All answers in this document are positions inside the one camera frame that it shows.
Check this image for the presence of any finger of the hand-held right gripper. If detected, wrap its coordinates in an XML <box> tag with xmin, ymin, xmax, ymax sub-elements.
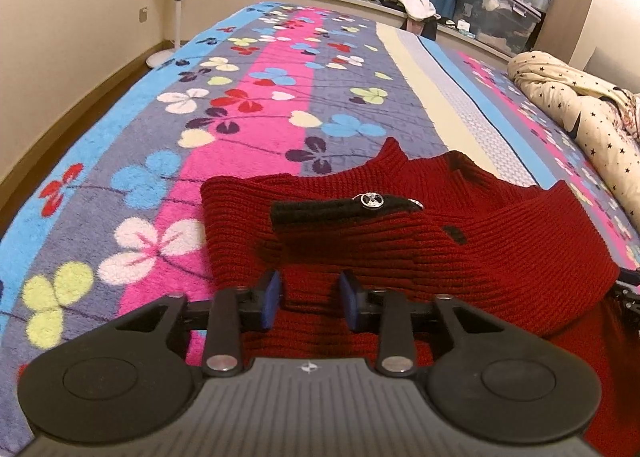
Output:
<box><xmin>611</xmin><ymin>271</ymin><xmax>640</xmax><ymax>324</ymax></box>

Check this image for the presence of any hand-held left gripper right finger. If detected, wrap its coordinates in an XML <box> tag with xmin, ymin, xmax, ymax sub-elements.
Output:
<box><xmin>339</xmin><ymin>271</ymin><xmax>506</xmax><ymax>380</ymax></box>

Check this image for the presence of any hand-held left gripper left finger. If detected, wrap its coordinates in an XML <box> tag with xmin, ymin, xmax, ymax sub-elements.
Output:
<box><xmin>107</xmin><ymin>269</ymin><xmax>286</xmax><ymax>379</ymax></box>

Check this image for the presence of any red knit sweater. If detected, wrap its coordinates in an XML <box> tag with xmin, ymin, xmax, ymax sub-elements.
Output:
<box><xmin>200</xmin><ymin>137</ymin><xmax>640</xmax><ymax>457</ymax></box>

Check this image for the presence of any cream star-print duvet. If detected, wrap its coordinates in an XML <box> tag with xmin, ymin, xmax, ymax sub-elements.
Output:
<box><xmin>506</xmin><ymin>51</ymin><xmax>640</xmax><ymax>218</ymax></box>

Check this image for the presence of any floral striped blanket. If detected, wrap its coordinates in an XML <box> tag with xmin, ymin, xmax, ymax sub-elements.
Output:
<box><xmin>0</xmin><ymin>1</ymin><xmax>640</xmax><ymax>438</ymax></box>

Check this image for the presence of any dark chair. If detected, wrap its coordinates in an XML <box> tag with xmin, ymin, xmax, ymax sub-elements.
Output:
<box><xmin>401</xmin><ymin>14</ymin><xmax>442</xmax><ymax>41</ymax></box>

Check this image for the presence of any wooden shelf unit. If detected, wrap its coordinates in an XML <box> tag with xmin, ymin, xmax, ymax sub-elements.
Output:
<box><xmin>501</xmin><ymin>0</ymin><xmax>609</xmax><ymax>68</ymax></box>

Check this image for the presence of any clear plastic storage bin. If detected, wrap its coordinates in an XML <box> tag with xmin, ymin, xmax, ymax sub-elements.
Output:
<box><xmin>452</xmin><ymin>0</ymin><xmax>543</xmax><ymax>56</ymax></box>

